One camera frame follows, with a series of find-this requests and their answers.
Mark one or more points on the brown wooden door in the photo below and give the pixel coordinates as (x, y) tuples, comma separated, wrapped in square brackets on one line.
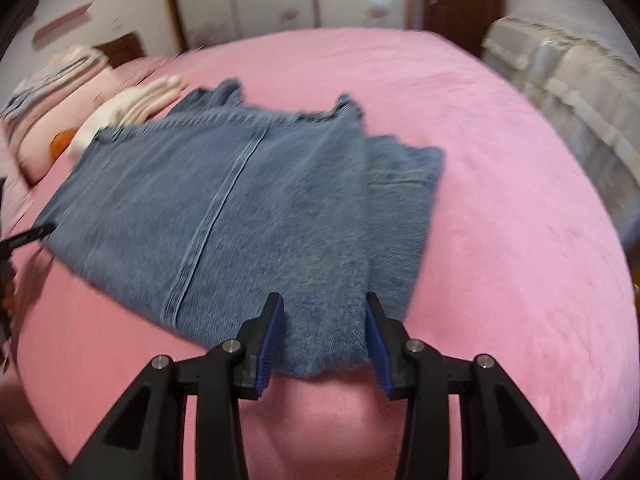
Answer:
[(460, 5)]

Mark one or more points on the dark wooden headboard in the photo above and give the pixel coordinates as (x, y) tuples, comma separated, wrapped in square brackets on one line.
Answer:
[(122, 50)]

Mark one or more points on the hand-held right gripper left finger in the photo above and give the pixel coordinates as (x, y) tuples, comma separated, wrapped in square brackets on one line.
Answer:
[(272, 342)]

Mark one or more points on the sofa with cream lace cover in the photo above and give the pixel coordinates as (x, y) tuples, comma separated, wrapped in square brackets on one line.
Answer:
[(575, 70)]

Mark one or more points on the blue denim jeans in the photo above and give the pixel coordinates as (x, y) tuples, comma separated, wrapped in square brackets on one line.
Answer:
[(225, 210)]

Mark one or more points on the pink pillow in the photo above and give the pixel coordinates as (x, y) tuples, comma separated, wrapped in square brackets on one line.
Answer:
[(45, 130)]

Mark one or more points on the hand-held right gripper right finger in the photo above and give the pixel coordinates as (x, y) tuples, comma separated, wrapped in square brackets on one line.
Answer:
[(377, 352)]

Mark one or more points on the striped folded blanket stack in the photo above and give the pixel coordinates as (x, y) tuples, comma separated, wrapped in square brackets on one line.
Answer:
[(60, 62)]

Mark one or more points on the cream folded cloth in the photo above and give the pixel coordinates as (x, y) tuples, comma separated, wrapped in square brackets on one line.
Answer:
[(135, 102)]

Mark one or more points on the pink plush bed blanket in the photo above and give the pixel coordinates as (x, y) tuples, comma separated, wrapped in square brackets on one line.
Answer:
[(500, 210)]

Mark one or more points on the pink wall shelf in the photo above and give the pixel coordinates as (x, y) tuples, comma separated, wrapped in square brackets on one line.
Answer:
[(62, 24)]

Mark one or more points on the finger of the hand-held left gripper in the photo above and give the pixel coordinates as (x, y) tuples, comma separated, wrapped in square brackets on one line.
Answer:
[(30, 235)]

